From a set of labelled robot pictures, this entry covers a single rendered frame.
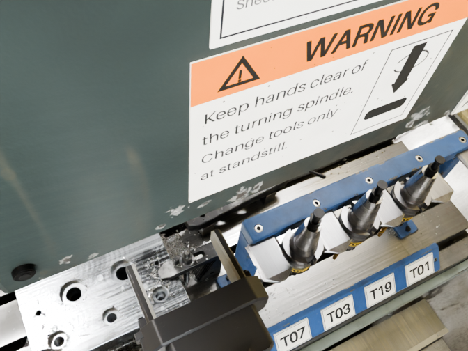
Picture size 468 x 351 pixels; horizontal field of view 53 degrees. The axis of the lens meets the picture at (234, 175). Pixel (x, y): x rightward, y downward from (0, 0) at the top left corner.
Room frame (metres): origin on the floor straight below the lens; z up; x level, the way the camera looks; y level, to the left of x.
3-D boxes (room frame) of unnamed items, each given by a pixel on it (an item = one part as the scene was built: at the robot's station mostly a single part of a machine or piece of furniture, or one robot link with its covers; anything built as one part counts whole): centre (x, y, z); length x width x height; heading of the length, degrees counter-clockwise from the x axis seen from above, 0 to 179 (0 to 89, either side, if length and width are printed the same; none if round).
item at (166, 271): (0.35, 0.06, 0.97); 0.13 x 0.03 x 0.15; 125
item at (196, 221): (0.54, -0.01, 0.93); 0.26 x 0.05 x 0.06; 130
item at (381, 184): (0.38, -0.21, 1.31); 0.02 x 0.02 x 0.03
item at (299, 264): (0.32, -0.12, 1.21); 0.06 x 0.06 x 0.03
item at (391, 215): (0.41, -0.26, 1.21); 0.07 x 0.05 x 0.01; 35
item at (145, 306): (0.13, 0.07, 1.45); 0.06 x 0.02 x 0.03; 35
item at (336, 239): (0.35, -0.17, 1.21); 0.07 x 0.05 x 0.01; 35
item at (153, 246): (0.28, 0.23, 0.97); 0.29 x 0.23 x 0.05; 125
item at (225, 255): (0.18, -0.01, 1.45); 0.06 x 0.02 x 0.03; 35
